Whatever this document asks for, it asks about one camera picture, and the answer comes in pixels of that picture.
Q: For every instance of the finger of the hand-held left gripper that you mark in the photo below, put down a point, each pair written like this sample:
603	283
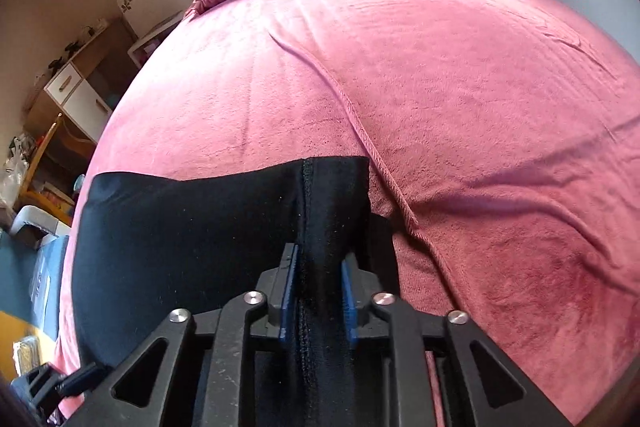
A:
80	379

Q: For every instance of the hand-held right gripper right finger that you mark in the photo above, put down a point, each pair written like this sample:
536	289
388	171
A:
348	302

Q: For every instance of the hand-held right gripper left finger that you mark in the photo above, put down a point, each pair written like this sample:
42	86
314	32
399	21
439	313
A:
289	292

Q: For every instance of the black pants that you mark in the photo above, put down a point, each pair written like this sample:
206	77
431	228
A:
175	232

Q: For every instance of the small clear packet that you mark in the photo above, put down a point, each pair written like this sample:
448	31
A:
27	352

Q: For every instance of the blue floor mat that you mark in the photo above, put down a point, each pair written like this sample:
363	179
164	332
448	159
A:
20	277

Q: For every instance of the white stool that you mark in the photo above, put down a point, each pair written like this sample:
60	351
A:
35	219

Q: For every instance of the pink bed sheet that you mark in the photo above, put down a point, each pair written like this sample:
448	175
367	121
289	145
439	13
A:
475	132

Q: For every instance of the clear plastic bag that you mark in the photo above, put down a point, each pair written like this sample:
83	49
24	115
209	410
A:
15	172

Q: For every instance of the wooden chair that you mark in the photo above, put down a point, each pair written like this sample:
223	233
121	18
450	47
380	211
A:
55	142

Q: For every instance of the wooden desk with white drawers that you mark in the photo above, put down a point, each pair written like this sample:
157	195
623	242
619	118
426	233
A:
75	92

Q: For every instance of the white leaf print cabinet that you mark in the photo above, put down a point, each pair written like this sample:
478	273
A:
155	2

